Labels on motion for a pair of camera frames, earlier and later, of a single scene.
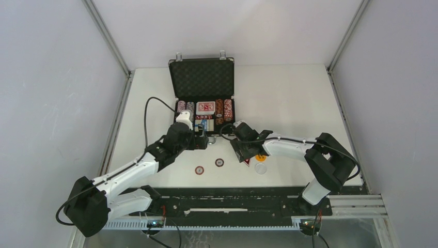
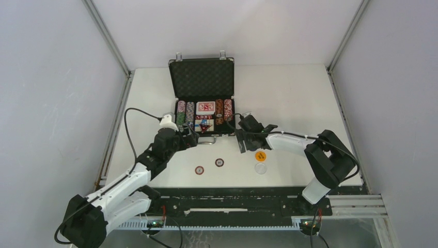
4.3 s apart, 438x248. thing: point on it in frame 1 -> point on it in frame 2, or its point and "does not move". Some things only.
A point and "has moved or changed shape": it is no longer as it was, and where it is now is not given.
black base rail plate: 229,203 does not move
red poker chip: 199,170 does not move
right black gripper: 238,146 -> 240,138
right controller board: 307,225 does not move
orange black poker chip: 219,162 does not move
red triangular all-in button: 247,161 has moved or changed shape
